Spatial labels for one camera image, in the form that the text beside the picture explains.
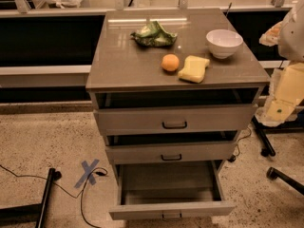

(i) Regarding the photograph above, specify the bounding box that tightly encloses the yellow sponge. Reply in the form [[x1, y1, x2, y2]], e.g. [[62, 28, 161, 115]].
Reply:
[[178, 55, 210, 84]]

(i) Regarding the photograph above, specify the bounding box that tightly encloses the black floor cable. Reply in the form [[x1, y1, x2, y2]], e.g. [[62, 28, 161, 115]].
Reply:
[[0, 163, 109, 228]]

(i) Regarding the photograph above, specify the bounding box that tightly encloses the blue tape cross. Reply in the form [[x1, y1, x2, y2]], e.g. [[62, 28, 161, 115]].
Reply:
[[74, 159, 99, 188]]

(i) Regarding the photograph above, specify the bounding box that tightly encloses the black stand leg left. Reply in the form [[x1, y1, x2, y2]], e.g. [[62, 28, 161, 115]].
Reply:
[[0, 168, 62, 228]]

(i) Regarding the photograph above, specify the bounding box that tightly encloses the green chip bag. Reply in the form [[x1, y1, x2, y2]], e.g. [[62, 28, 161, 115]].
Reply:
[[130, 21, 178, 48]]

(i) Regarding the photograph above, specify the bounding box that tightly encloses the grey drawer cabinet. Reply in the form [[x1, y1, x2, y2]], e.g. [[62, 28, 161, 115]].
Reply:
[[85, 8, 271, 182]]

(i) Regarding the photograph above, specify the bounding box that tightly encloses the black stand leg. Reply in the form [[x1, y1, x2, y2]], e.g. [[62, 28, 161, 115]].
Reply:
[[252, 117, 304, 157], [0, 168, 62, 228]]

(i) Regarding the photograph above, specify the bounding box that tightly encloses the grey drawer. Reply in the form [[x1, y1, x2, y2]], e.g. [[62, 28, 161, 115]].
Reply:
[[105, 141, 236, 164], [109, 161, 235, 220], [94, 104, 257, 136]]

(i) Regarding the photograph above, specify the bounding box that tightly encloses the orange fruit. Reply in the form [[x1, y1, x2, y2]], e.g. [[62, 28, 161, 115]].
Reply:
[[161, 54, 180, 72]]

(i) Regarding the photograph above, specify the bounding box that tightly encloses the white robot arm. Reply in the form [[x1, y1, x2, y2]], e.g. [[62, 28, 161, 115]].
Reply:
[[257, 0, 304, 126]]

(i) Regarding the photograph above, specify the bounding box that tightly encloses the black stand leg right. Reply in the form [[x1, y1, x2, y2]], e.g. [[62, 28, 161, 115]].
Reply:
[[252, 117, 304, 157]]

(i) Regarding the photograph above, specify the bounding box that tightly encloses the white bowl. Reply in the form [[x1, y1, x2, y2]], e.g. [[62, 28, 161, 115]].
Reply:
[[206, 29, 243, 59]]

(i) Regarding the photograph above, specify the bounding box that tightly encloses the black wheeled leg far right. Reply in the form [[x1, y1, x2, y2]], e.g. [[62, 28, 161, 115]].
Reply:
[[266, 167, 304, 195]]

